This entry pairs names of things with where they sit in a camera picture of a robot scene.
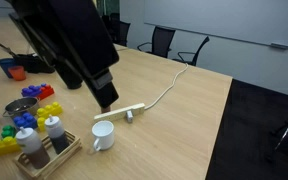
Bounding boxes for blue toy block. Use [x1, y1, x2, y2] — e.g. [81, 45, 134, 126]
[21, 85, 42, 97]
[13, 113, 38, 129]

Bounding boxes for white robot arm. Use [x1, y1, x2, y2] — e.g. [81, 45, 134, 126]
[5, 0, 119, 108]

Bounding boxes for yellow toy block right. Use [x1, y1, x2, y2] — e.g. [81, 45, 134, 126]
[37, 102, 63, 118]

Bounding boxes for yellow toy block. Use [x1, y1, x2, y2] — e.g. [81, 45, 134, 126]
[37, 102, 63, 118]
[0, 136, 20, 156]

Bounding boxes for orange-red toy block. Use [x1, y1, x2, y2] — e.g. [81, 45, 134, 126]
[38, 84, 54, 100]

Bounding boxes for green toy block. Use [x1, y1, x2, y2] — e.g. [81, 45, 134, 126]
[1, 125, 16, 138]

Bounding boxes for yellow toy block left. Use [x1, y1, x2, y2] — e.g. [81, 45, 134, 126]
[0, 136, 20, 156]

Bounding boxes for cream power strip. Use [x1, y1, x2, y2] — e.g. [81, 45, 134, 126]
[94, 103, 145, 122]

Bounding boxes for brown sauce squeeze bottle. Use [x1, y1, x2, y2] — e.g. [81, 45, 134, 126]
[101, 106, 111, 113]

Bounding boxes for white ceramic mug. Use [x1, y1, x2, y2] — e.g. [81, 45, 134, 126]
[92, 120, 114, 151]

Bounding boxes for black office chair right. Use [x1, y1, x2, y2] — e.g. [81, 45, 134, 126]
[172, 36, 210, 66]

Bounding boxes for black office chair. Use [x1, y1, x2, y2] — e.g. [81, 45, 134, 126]
[172, 36, 210, 66]
[137, 26, 175, 58]

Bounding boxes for black office chair middle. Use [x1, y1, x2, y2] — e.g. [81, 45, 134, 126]
[137, 26, 175, 58]

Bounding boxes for black chair by window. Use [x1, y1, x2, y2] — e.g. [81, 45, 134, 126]
[102, 13, 130, 46]

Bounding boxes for black tape roll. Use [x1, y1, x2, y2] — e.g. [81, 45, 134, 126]
[67, 81, 82, 90]

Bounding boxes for dark squeeze bottle in tray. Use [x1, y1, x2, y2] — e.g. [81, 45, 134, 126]
[45, 115, 69, 154]

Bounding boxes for black organizer tray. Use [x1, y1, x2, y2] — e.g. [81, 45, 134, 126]
[0, 40, 56, 75]

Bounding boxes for small metal pot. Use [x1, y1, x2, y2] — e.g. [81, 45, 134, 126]
[2, 97, 40, 118]

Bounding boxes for large brown squeeze bottle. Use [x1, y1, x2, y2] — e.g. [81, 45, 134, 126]
[15, 127, 50, 169]

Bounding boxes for orange plastic cup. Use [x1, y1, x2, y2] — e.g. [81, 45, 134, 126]
[8, 66, 26, 81]

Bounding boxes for whiteboard eraser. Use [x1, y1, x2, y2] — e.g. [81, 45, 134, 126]
[270, 42, 288, 50]

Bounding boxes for whiteboard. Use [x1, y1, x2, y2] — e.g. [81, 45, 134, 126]
[144, 0, 288, 46]

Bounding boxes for blue plastic cup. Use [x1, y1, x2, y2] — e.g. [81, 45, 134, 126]
[0, 58, 16, 78]

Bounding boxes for wooden tray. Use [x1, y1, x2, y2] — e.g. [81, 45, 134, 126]
[12, 129, 83, 180]

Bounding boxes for white power cable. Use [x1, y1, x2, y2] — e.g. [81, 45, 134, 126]
[144, 62, 189, 111]

